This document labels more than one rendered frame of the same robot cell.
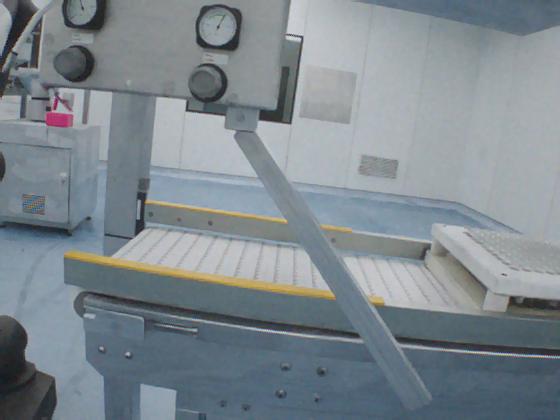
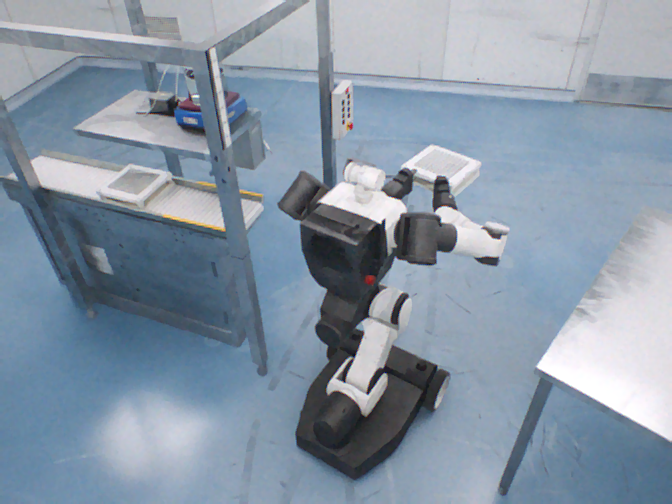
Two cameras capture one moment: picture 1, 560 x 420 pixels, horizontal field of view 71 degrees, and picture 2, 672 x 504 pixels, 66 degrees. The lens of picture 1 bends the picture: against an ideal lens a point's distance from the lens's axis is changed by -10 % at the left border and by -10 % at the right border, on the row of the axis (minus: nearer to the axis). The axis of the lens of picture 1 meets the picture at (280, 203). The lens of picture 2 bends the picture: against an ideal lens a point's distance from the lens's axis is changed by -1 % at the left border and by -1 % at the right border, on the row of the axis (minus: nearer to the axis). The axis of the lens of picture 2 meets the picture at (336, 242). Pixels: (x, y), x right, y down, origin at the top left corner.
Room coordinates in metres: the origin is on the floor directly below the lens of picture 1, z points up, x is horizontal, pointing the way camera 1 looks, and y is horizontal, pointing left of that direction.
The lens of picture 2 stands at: (2.07, 1.25, 2.19)
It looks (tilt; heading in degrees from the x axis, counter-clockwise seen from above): 40 degrees down; 202
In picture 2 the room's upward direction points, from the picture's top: 2 degrees counter-clockwise
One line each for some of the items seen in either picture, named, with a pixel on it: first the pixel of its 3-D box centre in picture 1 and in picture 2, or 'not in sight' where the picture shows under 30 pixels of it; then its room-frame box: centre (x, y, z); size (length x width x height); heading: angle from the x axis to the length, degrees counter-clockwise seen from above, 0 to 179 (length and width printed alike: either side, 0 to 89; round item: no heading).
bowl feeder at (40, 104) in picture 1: (49, 96); not in sight; (3.01, 1.79, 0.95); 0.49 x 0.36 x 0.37; 98
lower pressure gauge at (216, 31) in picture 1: (218, 27); not in sight; (0.37, 0.07, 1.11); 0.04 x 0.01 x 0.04; 90
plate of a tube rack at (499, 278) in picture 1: (534, 261); (134, 183); (0.55, -0.37, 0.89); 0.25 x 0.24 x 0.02; 0
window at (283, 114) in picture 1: (244, 73); not in sight; (5.68, 0.68, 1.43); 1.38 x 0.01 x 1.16; 98
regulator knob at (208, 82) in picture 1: (205, 76); not in sight; (0.36, 0.07, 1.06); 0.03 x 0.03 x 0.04; 0
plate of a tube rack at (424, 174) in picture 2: not in sight; (441, 166); (0.17, 0.96, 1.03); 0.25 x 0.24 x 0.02; 71
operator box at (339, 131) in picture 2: not in sight; (341, 110); (-0.30, 0.33, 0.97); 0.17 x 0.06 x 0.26; 0
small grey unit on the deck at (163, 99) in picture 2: not in sight; (165, 102); (0.50, -0.12, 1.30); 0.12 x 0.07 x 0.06; 90
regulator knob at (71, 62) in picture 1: (71, 56); not in sight; (0.36, 0.20, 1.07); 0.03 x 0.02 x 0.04; 90
